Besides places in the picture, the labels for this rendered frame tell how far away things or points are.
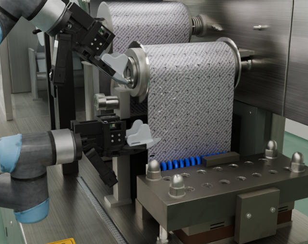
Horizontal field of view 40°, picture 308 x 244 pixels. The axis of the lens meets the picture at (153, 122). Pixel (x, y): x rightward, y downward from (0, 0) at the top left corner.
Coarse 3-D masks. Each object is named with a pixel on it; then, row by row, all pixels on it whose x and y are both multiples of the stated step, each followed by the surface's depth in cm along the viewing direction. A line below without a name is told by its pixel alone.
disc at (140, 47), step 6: (132, 42) 101; (138, 42) 98; (138, 48) 98; (144, 48) 96; (144, 54) 96; (144, 60) 96; (144, 90) 98; (132, 96) 105; (138, 96) 102; (144, 96) 98; (138, 102) 102
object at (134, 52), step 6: (132, 48) 99; (126, 54) 103; (132, 54) 99; (138, 54) 97; (138, 60) 96; (138, 66) 96; (144, 66) 96; (138, 72) 97; (144, 72) 96; (138, 78) 97; (144, 78) 97; (138, 84) 98; (144, 84) 97; (132, 90) 102; (138, 90) 98
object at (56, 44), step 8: (56, 40) 91; (64, 40) 89; (56, 48) 90; (64, 48) 90; (56, 56) 90; (64, 56) 90; (56, 64) 90; (64, 64) 90; (56, 72) 90; (64, 72) 91; (56, 80) 91; (64, 80) 91
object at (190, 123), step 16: (160, 96) 99; (176, 96) 101; (192, 96) 102; (208, 96) 104; (224, 96) 106; (160, 112) 100; (176, 112) 102; (192, 112) 104; (208, 112) 106; (224, 112) 108; (160, 128) 101; (176, 128) 103; (192, 128) 105; (208, 128) 107; (224, 128) 109; (160, 144) 102; (176, 144) 104; (192, 144) 106; (208, 144) 108; (224, 144) 110; (160, 160) 103; (176, 160) 105
